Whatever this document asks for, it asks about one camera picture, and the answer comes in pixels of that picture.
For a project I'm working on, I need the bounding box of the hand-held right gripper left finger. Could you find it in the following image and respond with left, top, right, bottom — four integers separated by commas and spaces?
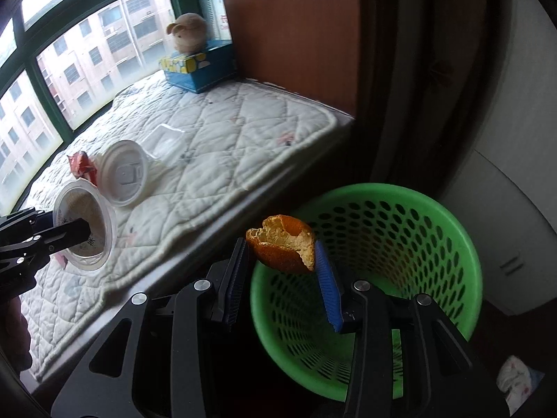
51, 237, 251, 418

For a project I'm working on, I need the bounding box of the blue spotted tissue box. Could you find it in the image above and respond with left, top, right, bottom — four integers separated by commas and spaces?
159, 39, 238, 93

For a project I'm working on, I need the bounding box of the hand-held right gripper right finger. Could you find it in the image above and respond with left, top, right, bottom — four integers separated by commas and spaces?
314, 240, 510, 418

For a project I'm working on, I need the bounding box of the red snack wrapper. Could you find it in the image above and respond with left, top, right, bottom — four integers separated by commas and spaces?
66, 152, 99, 184

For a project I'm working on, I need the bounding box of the white printed carton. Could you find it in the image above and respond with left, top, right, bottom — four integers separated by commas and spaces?
191, 0, 231, 42

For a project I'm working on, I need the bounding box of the round clear plastic cup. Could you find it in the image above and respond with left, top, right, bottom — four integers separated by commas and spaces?
52, 181, 117, 271

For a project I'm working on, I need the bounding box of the white cabinet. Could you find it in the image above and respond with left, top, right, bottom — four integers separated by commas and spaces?
435, 0, 557, 316

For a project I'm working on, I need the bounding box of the beige plush toy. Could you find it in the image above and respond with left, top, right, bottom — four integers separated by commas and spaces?
166, 12, 210, 55

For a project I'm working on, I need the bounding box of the white printed cloth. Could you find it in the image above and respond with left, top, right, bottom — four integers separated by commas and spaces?
496, 355, 547, 416

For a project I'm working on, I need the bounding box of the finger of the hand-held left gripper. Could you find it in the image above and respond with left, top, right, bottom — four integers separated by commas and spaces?
0, 219, 93, 279
0, 208, 55, 245

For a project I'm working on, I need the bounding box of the brown wooden panel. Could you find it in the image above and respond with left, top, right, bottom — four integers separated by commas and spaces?
216, 0, 362, 117

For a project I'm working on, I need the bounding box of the green window frame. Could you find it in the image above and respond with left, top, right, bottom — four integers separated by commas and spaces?
0, 0, 201, 218

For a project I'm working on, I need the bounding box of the green plastic basket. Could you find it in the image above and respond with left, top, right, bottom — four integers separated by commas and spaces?
249, 183, 485, 403

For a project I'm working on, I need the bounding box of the clear plastic clamshell container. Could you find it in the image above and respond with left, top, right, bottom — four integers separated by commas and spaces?
140, 123, 190, 162

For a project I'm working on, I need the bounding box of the white quilted mat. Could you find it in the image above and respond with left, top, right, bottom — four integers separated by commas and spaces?
19, 70, 355, 379

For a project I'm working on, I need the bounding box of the orange peel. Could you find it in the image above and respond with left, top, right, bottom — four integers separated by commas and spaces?
246, 214, 317, 274

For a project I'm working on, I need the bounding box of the white plastic cup lid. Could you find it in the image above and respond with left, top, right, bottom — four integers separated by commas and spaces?
95, 140, 172, 207

